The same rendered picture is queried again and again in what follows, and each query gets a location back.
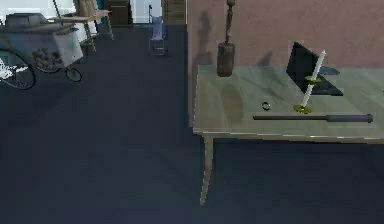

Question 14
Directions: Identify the grey-green wooden table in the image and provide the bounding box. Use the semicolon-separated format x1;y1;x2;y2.
192;64;384;206

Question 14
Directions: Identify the blue folding chair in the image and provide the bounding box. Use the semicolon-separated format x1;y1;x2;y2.
148;4;169;56

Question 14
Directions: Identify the black open laptop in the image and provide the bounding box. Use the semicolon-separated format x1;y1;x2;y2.
285;41;344;97

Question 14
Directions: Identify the white candle on yellow holder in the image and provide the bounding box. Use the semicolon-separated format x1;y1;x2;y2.
292;49;327;115

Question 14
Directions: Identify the dark brown cabinet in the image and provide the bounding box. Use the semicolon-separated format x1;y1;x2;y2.
103;0;134;27

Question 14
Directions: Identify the light wooden table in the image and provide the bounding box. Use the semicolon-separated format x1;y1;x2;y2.
48;9;115;53

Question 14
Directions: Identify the black baseball bat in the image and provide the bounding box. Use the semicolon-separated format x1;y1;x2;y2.
252;113;374;124

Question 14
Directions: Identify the grey wheeled cart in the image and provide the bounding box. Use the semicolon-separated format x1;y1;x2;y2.
0;12;84;90

